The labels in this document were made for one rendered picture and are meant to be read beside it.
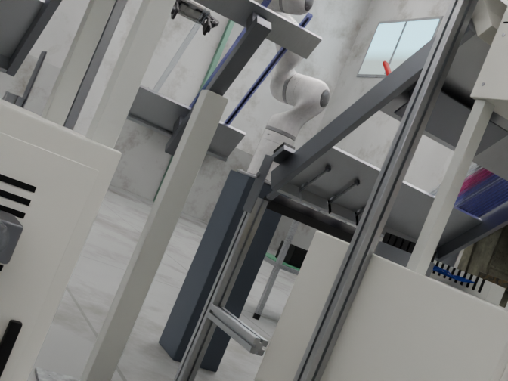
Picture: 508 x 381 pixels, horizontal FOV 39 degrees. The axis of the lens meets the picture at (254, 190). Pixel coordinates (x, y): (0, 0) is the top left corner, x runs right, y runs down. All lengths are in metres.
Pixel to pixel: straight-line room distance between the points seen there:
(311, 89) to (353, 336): 1.23
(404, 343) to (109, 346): 0.75
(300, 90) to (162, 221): 1.00
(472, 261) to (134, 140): 5.88
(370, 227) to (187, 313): 1.18
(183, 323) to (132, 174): 8.79
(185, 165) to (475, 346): 0.83
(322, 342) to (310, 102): 1.20
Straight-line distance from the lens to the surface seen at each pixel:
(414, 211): 2.27
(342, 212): 2.18
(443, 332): 1.42
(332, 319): 1.60
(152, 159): 11.40
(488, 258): 7.14
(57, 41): 11.03
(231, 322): 1.92
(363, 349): 1.56
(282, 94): 2.68
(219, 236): 2.60
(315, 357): 1.61
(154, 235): 1.81
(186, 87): 11.50
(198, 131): 1.81
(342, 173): 2.07
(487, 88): 1.57
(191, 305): 2.62
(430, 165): 9.78
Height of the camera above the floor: 0.63
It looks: 1 degrees up
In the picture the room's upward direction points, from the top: 23 degrees clockwise
